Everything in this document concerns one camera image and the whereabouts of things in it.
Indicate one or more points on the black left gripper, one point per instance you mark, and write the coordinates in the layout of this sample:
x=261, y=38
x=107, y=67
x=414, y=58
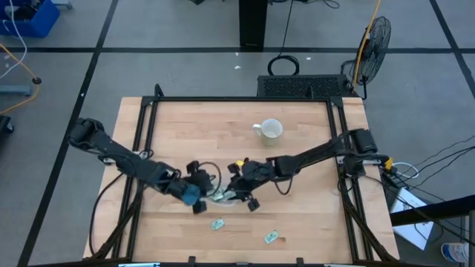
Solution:
x=200, y=181

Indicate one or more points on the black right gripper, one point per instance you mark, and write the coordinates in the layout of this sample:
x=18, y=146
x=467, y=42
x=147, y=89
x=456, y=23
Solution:
x=254, y=172

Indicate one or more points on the clear plastic bag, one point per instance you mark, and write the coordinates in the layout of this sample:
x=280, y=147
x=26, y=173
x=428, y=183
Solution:
x=222, y=194

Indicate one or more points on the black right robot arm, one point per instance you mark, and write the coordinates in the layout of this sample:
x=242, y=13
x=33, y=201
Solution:
x=315, y=152

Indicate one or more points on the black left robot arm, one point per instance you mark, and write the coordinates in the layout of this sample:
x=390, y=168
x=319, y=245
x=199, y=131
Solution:
x=111, y=148

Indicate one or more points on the clear plastic container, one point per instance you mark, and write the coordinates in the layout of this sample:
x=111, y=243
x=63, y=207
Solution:
x=222, y=202

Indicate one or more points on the green white sweetener packet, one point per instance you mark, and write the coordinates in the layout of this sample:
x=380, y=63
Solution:
x=271, y=236
x=217, y=224

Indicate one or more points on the white mug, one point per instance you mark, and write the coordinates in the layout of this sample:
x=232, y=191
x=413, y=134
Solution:
x=271, y=130

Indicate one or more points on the black computer case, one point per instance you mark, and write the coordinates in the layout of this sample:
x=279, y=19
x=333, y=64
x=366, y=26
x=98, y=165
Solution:
x=304, y=86

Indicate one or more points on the black upright column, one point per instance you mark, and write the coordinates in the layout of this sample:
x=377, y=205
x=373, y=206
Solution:
x=253, y=26

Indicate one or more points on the white cardboard box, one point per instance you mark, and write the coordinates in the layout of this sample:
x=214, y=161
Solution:
x=412, y=222

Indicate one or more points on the black floor fan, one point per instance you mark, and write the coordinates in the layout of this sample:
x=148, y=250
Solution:
x=375, y=48

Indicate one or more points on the small black floor disc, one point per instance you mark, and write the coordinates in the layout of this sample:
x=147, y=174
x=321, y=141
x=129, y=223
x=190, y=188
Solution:
x=36, y=80

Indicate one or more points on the black metal beam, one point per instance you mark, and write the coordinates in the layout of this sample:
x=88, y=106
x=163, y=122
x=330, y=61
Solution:
x=438, y=209

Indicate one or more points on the black floor object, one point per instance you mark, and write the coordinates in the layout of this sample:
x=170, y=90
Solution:
x=5, y=124

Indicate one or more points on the grey stand foot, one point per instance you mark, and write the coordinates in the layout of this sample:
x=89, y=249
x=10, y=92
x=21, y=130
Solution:
x=15, y=90

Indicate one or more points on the blue plastic bin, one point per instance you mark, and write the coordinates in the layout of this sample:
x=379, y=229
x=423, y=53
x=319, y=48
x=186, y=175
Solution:
x=33, y=22

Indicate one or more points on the black metal table frame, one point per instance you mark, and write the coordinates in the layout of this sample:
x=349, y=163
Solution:
x=241, y=99

